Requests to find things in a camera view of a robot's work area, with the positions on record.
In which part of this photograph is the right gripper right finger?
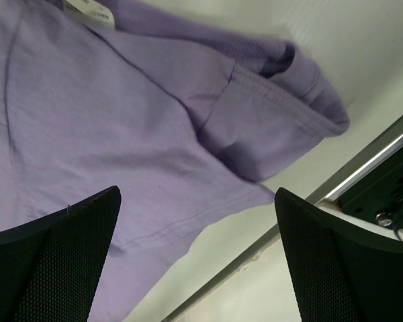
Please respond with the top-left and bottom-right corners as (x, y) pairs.
(275, 188), (403, 321)

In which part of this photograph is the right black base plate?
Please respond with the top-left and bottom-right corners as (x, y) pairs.
(337, 148), (403, 240)

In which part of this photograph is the lavender t shirt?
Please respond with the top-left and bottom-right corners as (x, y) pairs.
(0, 1), (349, 321)

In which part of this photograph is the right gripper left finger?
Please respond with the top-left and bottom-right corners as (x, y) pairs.
(0, 186), (122, 322)

